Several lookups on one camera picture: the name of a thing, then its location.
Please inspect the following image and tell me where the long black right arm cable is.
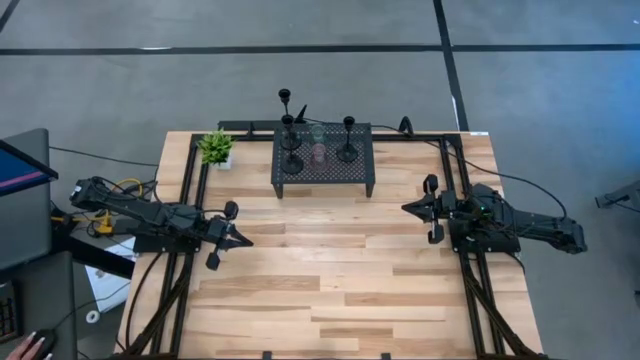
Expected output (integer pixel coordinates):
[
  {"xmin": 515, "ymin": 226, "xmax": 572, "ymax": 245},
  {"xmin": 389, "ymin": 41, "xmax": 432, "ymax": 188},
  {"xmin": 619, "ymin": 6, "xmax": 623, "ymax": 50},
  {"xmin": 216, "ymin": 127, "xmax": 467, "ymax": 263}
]
[{"xmin": 302, "ymin": 118, "xmax": 569, "ymax": 221}]

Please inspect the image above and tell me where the person's hand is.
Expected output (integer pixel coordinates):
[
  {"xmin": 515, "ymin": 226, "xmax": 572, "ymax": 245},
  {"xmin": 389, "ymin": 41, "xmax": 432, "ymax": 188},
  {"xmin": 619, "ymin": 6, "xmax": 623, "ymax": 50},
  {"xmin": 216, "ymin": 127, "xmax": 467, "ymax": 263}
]
[{"xmin": 4, "ymin": 329, "xmax": 54, "ymax": 360}]

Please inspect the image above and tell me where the grey stand base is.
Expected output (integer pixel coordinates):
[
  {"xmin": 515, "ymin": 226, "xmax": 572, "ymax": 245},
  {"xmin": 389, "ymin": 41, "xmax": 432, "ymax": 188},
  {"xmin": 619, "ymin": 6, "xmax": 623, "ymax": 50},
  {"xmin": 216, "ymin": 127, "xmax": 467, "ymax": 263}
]
[{"xmin": 594, "ymin": 179, "xmax": 640, "ymax": 226}]

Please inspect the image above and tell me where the black computer mouse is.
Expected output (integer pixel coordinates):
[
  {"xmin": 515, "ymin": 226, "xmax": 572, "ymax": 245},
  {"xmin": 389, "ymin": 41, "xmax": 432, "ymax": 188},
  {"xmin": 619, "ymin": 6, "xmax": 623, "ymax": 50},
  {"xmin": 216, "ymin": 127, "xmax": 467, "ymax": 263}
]
[{"xmin": 29, "ymin": 328, "xmax": 58, "ymax": 359}]

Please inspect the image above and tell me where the yellow cable connector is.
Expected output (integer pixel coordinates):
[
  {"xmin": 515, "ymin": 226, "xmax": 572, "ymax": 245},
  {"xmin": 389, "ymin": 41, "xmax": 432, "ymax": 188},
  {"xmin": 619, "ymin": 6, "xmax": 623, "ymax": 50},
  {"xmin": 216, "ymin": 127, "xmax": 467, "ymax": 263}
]
[{"xmin": 52, "ymin": 202, "xmax": 115, "ymax": 236}]

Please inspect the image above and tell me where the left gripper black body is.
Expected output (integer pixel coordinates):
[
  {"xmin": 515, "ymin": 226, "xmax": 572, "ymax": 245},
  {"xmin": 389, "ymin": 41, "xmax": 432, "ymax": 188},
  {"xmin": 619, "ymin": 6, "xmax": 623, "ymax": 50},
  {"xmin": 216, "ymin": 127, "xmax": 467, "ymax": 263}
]
[{"xmin": 202, "ymin": 200, "xmax": 240, "ymax": 272}]

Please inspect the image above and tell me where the pink ribbed glass candle holder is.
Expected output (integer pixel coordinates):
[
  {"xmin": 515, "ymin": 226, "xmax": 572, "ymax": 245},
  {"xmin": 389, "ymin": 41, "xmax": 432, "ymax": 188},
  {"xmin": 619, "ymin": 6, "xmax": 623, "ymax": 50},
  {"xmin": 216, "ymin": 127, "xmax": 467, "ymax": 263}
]
[{"xmin": 308, "ymin": 142, "xmax": 330, "ymax": 174}]

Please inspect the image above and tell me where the monitor with blue screen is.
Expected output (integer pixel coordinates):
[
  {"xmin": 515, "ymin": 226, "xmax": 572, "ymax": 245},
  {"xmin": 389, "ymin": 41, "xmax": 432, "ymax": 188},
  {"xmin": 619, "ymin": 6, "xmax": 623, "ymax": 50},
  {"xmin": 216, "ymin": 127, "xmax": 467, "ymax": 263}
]
[{"xmin": 0, "ymin": 138, "xmax": 60, "ymax": 197}]

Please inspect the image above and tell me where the thin black floor cable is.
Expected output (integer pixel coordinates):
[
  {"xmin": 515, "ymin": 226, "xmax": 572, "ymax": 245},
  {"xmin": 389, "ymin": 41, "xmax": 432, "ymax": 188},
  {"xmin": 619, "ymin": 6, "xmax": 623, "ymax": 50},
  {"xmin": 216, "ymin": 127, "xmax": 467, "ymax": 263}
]
[{"xmin": 48, "ymin": 145, "xmax": 160, "ymax": 169}]

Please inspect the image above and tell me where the grey desk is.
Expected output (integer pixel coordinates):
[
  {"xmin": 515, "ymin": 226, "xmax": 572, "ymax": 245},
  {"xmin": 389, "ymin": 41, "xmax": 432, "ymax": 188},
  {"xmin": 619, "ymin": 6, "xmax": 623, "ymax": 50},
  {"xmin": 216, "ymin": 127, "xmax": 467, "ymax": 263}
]
[{"xmin": 0, "ymin": 127, "xmax": 79, "ymax": 360}]

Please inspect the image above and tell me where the white paper sheet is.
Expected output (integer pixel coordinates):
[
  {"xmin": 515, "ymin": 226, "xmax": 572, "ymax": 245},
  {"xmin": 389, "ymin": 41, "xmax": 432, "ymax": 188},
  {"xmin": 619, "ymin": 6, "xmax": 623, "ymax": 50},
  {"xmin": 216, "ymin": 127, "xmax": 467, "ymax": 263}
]
[{"xmin": 83, "ymin": 237, "xmax": 137, "ymax": 314}]

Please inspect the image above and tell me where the green plant in white pot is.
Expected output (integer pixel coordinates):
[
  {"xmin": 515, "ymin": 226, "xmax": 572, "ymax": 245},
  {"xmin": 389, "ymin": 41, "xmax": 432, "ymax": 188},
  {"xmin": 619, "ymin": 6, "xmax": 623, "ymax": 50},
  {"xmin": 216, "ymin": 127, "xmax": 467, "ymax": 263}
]
[{"xmin": 197, "ymin": 128, "xmax": 236, "ymax": 171}]

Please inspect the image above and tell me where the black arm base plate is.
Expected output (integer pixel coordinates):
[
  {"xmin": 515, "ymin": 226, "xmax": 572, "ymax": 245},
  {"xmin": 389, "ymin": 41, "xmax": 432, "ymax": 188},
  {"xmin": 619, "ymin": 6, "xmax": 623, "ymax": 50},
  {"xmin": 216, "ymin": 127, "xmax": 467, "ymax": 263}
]
[
  {"xmin": 132, "ymin": 232, "xmax": 201, "ymax": 255},
  {"xmin": 449, "ymin": 219, "xmax": 522, "ymax": 255}
]

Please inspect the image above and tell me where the black mesh metal riser table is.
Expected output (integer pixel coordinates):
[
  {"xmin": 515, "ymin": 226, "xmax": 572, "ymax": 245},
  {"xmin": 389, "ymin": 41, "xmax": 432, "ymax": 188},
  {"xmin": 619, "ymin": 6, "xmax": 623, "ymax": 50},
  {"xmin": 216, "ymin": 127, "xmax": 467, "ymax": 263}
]
[{"xmin": 270, "ymin": 122, "xmax": 377, "ymax": 200}]

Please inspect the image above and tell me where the wooden table right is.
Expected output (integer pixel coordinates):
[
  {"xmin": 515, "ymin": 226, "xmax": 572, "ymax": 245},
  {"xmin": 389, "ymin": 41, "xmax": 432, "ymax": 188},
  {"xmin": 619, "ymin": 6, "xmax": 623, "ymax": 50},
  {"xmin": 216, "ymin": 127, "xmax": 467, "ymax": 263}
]
[{"xmin": 112, "ymin": 119, "xmax": 551, "ymax": 360}]

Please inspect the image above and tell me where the black desk leg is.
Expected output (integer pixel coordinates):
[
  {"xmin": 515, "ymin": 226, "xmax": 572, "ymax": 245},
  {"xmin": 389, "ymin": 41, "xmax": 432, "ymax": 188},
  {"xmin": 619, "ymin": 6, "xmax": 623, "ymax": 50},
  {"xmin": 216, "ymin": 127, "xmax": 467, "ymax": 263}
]
[{"xmin": 49, "ymin": 234, "xmax": 136, "ymax": 281}]

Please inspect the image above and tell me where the black metal candlestick holder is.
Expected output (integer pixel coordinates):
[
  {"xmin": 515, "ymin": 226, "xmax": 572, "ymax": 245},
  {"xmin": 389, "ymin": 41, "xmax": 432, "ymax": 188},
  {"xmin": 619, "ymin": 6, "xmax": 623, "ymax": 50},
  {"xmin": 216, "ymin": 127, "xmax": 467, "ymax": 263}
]
[
  {"xmin": 280, "ymin": 113, "xmax": 305, "ymax": 176},
  {"xmin": 277, "ymin": 88, "xmax": 303, "ymax": 151},
  {"xmin": 336, "ymin": 115, "xmax": 360, "ymax": 164}
]

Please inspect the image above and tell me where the yellow cable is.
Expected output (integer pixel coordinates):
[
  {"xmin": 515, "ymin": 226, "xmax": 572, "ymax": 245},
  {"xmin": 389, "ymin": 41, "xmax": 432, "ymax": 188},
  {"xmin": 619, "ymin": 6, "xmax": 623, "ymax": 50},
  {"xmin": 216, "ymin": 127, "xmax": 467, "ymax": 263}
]
[{"xmin": 110, "ymin": 177, "xmax": 145, "ymax": 200}]

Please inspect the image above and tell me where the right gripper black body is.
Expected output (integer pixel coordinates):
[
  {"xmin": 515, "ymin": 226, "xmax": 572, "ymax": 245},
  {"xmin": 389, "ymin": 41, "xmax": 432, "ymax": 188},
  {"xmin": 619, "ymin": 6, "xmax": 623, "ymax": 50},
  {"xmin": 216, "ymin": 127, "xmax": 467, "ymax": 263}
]
[{"xmin": 423, "ymin": 173, "xmax": 456, "ymax": 246}]

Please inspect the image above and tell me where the black keyboard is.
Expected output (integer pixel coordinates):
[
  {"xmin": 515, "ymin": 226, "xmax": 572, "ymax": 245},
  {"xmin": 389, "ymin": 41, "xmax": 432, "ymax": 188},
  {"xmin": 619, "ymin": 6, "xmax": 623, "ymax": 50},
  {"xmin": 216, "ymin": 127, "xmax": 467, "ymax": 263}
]
[{"xmin": 0, "ymin": 282, "xmax": 24, "ymax": 344}]

